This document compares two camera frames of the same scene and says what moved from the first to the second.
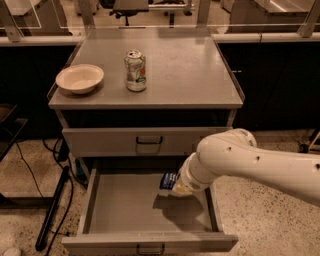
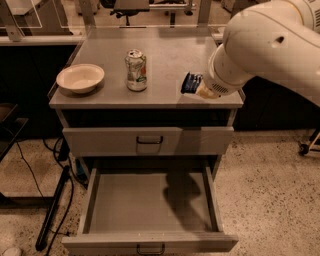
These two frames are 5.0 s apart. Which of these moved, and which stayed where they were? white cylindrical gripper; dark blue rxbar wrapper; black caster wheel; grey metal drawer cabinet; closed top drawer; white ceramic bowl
Moved: dark blue rxbar wrapper; white cylindrical gripper
Stayed: white ceramic bowl; grey metal drawer cabinet; closed top drawer; black caster wheel
